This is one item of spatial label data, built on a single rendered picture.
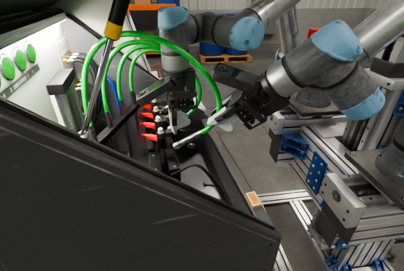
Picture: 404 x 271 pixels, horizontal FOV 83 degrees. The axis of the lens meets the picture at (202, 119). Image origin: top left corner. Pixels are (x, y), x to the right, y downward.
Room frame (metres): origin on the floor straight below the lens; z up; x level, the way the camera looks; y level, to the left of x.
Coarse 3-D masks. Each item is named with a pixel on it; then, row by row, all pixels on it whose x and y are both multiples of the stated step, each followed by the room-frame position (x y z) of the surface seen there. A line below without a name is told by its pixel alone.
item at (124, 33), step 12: (120, 36) 0.55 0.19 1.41; (132, 36) 0.55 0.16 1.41; (144, 36) 0.54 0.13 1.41; (156, 36) 0.55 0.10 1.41; (96, 48) 0.56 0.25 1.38; (180, 48) 0.54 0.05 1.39; (192, 60) 0.53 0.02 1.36; (84, 72) 0.57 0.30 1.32; (204, 72) 0.53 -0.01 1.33; (84, 84) 0.57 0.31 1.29; (84, 96) 0.57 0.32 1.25; (216, 96) 0.52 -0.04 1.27; (84, 108) 0.57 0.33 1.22; (216, 108) 0.53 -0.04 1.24; (204, 132) 0.53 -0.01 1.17
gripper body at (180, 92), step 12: (168, 72) 0.59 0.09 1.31; (180, 72) 0.59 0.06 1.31; (192, 72) 0.62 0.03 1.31; (180, 84) 0.61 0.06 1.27; (192, 84) 0.62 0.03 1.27; (168, 96) 0.59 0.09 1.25; (180, 96) 0.59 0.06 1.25; (192, 96) 0.60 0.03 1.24; (180, 108) 0.60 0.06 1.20; (192, 108) 0.60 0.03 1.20
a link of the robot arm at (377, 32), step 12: (396, 0) 0.52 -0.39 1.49; (384, 12) 0.52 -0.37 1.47; (396, 12) 0.50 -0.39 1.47; (360, 24) 0.54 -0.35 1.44; (372, 24) 0.51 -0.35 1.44; (384, 24) 0.50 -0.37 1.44; (396, 24) 0.49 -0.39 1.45; (360, 36) 0.51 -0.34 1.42; (372, 36) 0.50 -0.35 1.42; (384, 36) 0.49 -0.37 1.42; (396, 36) 0.50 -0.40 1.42; (372, 48) 0.50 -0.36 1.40; (384, 48) 0.51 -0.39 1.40; (360, 60) 0.50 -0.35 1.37
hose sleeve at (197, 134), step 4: (196, 132) 0.54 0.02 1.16; (188, 136) 0.54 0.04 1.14; (192, 136) 0.53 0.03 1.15; (196, 136) 0.53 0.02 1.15; (200, 136) 0.53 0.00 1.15; (180, 140) 0.54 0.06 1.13; (184, 140) 0.54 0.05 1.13; (188, 140) 0.53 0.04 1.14; (192, 140) 0.53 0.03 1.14; (180, 144) 0.53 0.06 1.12; (184, 144) 0.53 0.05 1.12
